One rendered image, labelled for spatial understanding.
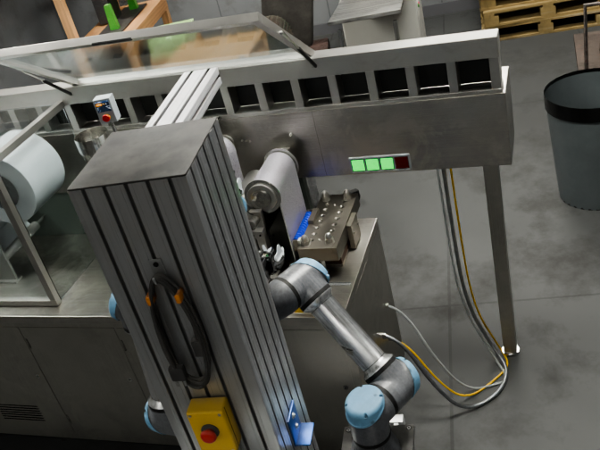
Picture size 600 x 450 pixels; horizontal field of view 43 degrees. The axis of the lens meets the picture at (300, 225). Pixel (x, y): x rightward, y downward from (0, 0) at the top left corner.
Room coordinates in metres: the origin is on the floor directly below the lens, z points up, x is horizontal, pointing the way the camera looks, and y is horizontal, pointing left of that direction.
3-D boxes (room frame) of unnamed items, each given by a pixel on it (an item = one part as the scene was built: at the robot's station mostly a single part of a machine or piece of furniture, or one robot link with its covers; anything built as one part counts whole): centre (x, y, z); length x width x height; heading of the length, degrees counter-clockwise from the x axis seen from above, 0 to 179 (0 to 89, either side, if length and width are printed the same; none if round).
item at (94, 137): (2.96, 0.73, 1.50); 0.14 x 0.14 x 0.06
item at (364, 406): (1.61, -0.05, 0.98); 0.13 x 0.12 x 0.14; 129
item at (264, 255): (2.30, 0.17, 1.12); 0.12 x 0.08 x 0.09; 156
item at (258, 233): (2.55, 0.16, 1.05); 0.06 x 0.05 x 0.31; 156
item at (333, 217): (2.65, -0.12, 1.00); 0.40 x 0.16 x 0.06; 156
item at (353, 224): (2.63, -0.21, 0.97); 0.10 x 0.03 x 0.11; 156
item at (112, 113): (2.82, 0.60, 1.66); 0.07 x 0.07 x 0.10; 77
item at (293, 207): (2.67, 0.01, 1.12); 0.23 x 0.01 x 0.18; 156
